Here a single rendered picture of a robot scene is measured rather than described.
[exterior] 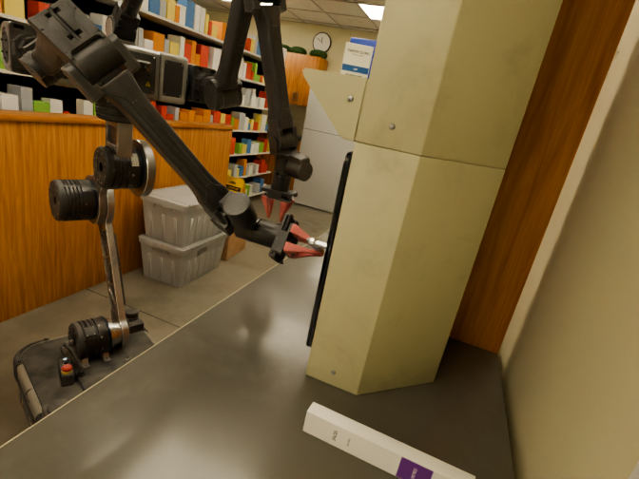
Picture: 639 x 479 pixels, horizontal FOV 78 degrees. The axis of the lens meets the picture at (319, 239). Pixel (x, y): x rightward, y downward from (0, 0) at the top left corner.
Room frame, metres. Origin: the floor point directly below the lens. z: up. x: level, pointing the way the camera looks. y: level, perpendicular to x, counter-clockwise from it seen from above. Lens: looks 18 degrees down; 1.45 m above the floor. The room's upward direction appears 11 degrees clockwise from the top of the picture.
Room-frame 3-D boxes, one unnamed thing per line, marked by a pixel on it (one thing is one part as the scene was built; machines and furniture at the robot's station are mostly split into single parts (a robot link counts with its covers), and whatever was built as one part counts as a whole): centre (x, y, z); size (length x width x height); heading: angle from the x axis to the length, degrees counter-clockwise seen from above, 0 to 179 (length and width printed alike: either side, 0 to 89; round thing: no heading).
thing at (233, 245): (3.50, 0.90, 0.14); 0.41 x 0.32 x 0.28; 169
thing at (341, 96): (0.84, -0.02, 1.46); 0.32 x 0.12 x 0.10; 163
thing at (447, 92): (0.79, -0.19, 1.33); 0.32 x 0.25 x 0.77; 163
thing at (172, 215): (2.90, 1.04, 0.49); 0.60 x 0.42 x 0.33; 163
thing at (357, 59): (0.79, 0.00, 1.54); 0.05 x 0.05 x 0.06; 0
